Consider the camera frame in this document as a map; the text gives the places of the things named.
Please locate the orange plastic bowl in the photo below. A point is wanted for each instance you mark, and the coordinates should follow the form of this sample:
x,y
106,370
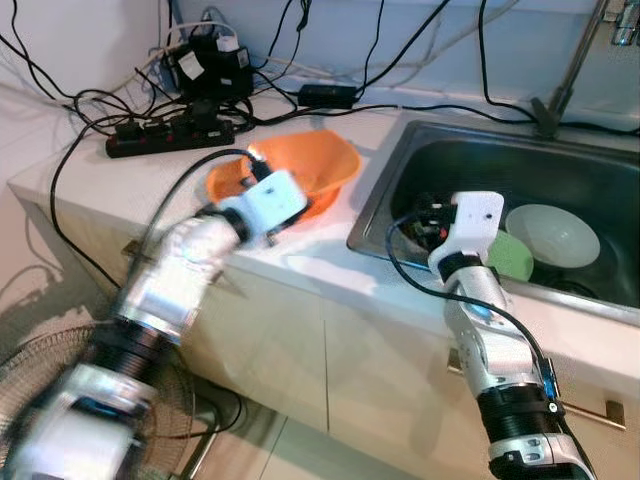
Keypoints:
x,y
315,165

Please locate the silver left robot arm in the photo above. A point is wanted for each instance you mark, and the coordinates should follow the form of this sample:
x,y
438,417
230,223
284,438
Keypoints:
x,y
175,280

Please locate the beige kitchen cabinet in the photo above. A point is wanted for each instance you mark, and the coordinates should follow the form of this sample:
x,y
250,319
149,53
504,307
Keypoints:
x,y
300,350

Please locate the orange plastic plate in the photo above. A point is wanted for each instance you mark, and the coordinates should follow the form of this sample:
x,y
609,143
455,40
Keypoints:
x,y
320,208

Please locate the stainless steel sink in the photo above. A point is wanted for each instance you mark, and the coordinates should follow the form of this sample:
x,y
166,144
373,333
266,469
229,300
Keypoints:
x,y
480,170

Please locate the green plastic plate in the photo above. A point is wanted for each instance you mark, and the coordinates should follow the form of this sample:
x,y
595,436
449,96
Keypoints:
x,y
512,258

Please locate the white bowl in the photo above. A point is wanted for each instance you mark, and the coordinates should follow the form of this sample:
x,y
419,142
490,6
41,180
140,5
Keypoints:
x,y
555,235

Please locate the small black power brick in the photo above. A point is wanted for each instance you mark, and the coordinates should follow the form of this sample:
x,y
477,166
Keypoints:
x,y
328,96

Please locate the black power strip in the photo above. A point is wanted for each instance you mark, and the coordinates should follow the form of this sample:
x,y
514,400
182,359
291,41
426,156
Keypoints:
x,y
170,137

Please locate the black charger box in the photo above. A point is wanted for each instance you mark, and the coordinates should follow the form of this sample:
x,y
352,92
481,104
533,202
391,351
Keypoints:
x,y
215,70

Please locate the metal faucet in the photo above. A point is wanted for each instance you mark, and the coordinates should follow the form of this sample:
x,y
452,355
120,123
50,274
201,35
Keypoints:
x,y
575,65

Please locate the black mesh floor fan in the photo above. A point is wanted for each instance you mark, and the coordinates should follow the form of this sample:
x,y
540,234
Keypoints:
x,y
30,355

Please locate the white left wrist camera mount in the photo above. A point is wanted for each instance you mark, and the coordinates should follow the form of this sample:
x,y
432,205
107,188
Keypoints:
x,y
270,200

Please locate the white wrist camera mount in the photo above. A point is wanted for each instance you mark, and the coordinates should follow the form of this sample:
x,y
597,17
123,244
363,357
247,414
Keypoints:
x,y
475,220
270,200

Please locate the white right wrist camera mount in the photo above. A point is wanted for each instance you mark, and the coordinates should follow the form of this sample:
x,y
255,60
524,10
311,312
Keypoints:
x,y
475,220

